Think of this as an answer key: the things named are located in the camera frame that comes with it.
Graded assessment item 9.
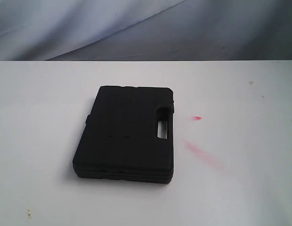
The black plastic tool case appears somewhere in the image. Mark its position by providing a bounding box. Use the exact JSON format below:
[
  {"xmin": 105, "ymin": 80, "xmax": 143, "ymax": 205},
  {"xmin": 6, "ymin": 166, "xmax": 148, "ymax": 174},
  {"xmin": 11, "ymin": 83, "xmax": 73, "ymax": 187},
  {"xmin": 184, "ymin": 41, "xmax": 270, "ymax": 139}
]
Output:
[{"xmin": 73, "ymin": 86, "xmax": 174, "ymax": 184}]

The white backdrop cloth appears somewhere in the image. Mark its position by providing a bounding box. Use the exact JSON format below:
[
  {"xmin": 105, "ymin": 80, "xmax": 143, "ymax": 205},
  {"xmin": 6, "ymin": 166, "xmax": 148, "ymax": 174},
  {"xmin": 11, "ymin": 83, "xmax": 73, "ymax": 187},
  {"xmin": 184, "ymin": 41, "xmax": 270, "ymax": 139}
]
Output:
[{"xmin": 0, "ymin": 0, "xmax": 292, "ymax": 61}]

